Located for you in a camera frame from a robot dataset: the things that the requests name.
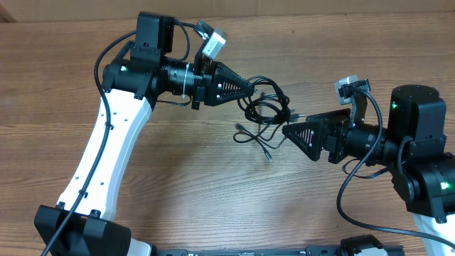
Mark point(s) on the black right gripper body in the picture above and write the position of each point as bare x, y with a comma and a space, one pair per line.
338, 132

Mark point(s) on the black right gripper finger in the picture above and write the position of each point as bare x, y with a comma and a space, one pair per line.
332, 116
308, 136

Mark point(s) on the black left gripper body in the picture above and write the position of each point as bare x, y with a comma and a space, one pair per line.
200, 81

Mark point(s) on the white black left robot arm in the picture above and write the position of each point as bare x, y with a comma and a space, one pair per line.
82, 221

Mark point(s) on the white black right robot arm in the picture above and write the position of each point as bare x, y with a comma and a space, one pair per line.
410, 147

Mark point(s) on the brown cardboard backboard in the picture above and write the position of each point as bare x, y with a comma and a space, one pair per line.
85, 10

